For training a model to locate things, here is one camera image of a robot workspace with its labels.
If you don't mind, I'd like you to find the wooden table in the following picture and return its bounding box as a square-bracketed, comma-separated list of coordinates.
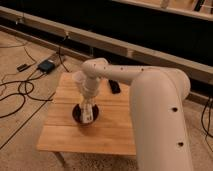
[37, 73, 136, 164]

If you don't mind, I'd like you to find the purple ceramic bowl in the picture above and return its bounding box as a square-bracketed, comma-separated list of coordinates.
[72, 105, 99, 125]

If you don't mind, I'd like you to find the clear plastic bottle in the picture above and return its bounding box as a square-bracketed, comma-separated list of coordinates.
[82, 100, 93, 124]

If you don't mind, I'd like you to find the black power adapter box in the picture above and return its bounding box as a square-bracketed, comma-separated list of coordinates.
[37, 60, 55, 73]

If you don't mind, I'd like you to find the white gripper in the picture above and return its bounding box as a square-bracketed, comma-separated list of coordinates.
[79, 77, 100, 117]

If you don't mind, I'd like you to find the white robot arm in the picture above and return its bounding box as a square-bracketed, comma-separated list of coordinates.
[81, 58, 194, 171]

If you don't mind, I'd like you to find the small black device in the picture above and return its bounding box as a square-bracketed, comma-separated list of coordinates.
[17, 64, 30, 72]

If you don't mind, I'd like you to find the white plastic cup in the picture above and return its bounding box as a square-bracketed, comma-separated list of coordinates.
[72, 71, 86, 93]

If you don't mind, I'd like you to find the black cable at right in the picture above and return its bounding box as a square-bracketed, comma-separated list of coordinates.
[200, 96, 213, 151]

